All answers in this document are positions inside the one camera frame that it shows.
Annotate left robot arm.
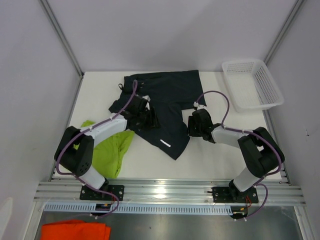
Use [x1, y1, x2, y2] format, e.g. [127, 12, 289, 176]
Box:
[54, 95, 160, 200]

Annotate left aluminium corner post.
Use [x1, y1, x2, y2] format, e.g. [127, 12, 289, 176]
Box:
[38, 0, 84, 79]

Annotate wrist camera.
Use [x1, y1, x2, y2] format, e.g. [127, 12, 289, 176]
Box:
[193, 101, 207, 111]
[142, 95, 151, 102]

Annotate aluminium corner post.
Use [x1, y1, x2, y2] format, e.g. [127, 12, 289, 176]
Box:
[263, 0, 307, 66]
[38, 0, 84, 79]

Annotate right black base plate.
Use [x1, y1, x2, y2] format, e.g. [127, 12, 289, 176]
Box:
[208, 186, 259, 204]

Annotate white plastic basket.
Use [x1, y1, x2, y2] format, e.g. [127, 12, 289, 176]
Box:
[222, 59, 284, 113]

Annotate orange cloth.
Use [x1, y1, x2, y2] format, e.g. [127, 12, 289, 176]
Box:
[40, 219, 111, 240]

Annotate white slotted cable duct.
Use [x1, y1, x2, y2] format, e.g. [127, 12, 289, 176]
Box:
[44, 202, 233, 216]

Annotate aluminium mounting rail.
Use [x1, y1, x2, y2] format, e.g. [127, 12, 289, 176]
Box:
[33, 178, 306, 206]

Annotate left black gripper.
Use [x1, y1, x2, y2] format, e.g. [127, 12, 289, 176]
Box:
[137, 107, 161, 132]

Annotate right aluminium corner post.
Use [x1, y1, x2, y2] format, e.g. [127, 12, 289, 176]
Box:
[263, 0, 307, 66]

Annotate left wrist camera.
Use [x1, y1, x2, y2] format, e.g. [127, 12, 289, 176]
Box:
[142, 95, 151, 102]

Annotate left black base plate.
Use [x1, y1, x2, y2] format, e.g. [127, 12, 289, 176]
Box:
[79, 183, 125, 202]

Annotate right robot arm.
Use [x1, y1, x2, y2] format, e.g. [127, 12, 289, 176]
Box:
[187, 108, 285, 202]

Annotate lime green shorts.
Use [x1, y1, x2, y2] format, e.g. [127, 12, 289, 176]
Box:
[80, 116, 135, 179]

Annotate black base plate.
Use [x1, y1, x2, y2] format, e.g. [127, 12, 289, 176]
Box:
[208, 186, 259, 204]
[79, 183, 125, 202]

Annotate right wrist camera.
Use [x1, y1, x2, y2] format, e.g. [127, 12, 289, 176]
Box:
[193, 101, 207, 111]

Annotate dark navy shorts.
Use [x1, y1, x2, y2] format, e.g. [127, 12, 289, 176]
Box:
[109, 70, 203, 160]

